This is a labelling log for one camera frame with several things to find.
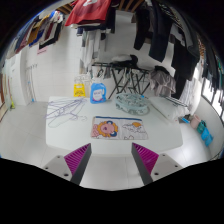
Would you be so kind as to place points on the yellow labelled clear bag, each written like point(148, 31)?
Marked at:
point(79, 88)

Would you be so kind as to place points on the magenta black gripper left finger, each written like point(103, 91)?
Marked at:
point(77, 162)

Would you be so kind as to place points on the pile of wire hangers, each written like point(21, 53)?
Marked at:
point(63, 110)

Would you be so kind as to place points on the black folding drying rack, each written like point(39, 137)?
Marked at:
point(126, 79)

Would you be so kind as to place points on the red hanging shirt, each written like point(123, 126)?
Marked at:
point(88, 12)

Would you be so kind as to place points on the cartoon print towel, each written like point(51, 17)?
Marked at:
point(116, 128)

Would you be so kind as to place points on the teal bag on floor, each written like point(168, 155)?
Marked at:
point(201, 126)

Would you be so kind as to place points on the white table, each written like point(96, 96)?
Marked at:
point(163, 134)

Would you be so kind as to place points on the blue bag on floor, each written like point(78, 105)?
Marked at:
point(206, 137)

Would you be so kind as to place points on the black hanging jacket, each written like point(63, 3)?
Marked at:
point(161, 30)

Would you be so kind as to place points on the white pillow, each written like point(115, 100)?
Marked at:
point(167, 108)

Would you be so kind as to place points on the grey clothes pile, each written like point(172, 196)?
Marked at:
point(161, 82)

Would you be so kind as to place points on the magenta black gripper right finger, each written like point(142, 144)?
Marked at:
point(145, 160)

